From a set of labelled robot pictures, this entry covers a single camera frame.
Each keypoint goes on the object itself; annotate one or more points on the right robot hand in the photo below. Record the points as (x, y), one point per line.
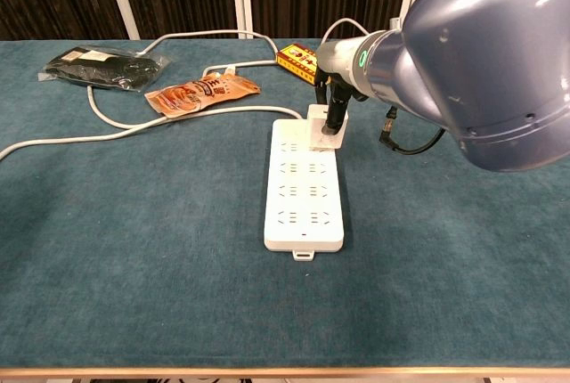
(336, 60)

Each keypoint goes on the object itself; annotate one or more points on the white power adapter plug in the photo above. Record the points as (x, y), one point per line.
(316, 127)

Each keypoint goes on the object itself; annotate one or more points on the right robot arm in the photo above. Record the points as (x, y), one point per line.
(490, 67)

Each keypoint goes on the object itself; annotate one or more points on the white power strip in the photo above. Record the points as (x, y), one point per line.
(303, 222)

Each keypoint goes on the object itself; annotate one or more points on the red yellow small box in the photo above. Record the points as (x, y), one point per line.
(294, 60)

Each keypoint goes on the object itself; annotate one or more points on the orange snack pouch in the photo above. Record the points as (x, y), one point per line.
(200, 93)

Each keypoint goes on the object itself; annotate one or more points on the black item in clear bag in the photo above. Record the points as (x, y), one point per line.
(98, 69)

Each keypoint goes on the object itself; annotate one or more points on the teal velvet tablecloth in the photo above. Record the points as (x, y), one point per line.
(133, 245)

